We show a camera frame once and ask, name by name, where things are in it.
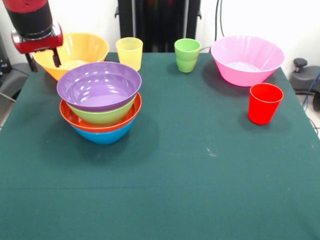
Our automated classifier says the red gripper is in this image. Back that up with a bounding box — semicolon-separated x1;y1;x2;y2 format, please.
10;22;64;73

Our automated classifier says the orange plastic bowl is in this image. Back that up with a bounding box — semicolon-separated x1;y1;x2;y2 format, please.
33;32;110;82

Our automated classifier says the purple plastic bowl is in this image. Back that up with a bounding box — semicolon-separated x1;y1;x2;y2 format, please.
56;61;143;112

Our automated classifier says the red-orange plastic bowl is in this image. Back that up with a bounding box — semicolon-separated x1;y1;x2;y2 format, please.
59;92;143;134

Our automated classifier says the green plastic bowl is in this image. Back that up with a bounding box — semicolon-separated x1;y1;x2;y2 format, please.
66;96;137;127

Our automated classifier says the grey chair base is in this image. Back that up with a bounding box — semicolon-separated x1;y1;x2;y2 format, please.
0;62;33;101

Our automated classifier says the yellow plastic cup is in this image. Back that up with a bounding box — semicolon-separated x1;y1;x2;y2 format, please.
115;36;144;72

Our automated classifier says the large blue plastic bowl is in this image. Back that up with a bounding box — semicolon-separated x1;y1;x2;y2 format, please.
71;117;137;145

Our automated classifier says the green plastic cup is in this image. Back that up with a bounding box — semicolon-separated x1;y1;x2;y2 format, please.
174;38;202;74

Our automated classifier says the dark green tablecloth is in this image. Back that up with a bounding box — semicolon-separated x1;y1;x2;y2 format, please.
0;51;320;240

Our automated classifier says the pink plastic bowl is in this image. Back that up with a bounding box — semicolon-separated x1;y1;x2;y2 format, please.
210;34;286;88

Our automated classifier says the red plastic cup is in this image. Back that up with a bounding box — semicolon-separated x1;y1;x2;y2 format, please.
247;82;285;126

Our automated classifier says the black chair base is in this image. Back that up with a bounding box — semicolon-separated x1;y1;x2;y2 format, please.
289;57;320;112

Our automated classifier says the black hanging cable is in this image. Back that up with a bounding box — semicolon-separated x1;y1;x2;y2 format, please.
214;0;226;36

